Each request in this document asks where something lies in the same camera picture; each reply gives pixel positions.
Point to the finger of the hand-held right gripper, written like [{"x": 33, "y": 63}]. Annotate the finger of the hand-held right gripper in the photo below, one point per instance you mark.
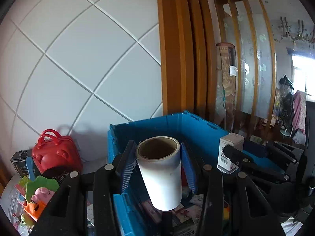
[
  {"x": 258, "y": 169},
  {"x": 256, "y": 150}
]

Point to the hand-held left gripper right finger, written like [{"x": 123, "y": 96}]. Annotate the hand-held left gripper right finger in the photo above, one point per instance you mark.
[{"x": 188, "y": 167}]

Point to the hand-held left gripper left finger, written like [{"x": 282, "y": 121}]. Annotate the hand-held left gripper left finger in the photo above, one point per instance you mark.
[{"x": 128, "y": 167}]

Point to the small white carton box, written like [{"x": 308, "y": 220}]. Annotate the small white carton box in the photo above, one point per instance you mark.
[{"x": 230, "y": 140}]

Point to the white paper roll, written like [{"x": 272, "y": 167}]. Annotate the white paper roll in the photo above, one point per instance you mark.
[{"x": 162, "y": 177}]

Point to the blue plastic folding crate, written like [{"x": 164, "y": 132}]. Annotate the blue plastic folding crate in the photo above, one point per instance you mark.
[{"x": 157, "y": 127}]

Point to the hanging dark garment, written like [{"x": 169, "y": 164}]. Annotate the hanging dark garment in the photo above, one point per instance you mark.
[{"x": 286, "y": 103}]

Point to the hanging pink garment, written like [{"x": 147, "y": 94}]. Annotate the hanging pink garment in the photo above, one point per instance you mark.
[{"x": 299, "y": 110}]

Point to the rolled patterned carpet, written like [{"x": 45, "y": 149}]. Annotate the rolled patterned carpet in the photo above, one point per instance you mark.
[{"x": 226, "y": 91}]

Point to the black printed pouch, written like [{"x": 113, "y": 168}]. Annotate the black printed pouch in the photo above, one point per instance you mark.
[{"x": 59, "y": 177}]

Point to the red toy suitcase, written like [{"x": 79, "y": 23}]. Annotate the red toy suitcase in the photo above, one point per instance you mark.
[{"x": 56, "y": 152}]

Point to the bright window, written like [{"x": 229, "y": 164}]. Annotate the bright window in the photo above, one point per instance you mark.
[{"x": 302, "y": 73}]

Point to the pink plush toy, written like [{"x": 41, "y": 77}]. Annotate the pink plush toy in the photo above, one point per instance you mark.
[{"x": 41, "y": 193}]

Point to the wood framed glass partition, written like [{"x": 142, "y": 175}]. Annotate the wood framed glass partition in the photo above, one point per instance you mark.
[{"x": 248, "y": 54}]

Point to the blue plastic paddle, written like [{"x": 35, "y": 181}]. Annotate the blue plastic paddle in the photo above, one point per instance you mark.
[{"x": 29, "y": 164}]

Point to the pig plush orange dress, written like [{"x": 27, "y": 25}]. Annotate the pig plush orange dress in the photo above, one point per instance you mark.
[{"x": 34, "y": 210}]

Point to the black gift box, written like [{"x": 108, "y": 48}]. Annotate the black gift box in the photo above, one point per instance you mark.
[{"x": 19, "y": 164}]

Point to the wooden wall trim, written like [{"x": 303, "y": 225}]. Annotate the wooden wall trim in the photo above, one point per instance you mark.
[{"x": 182, "y": 54}]

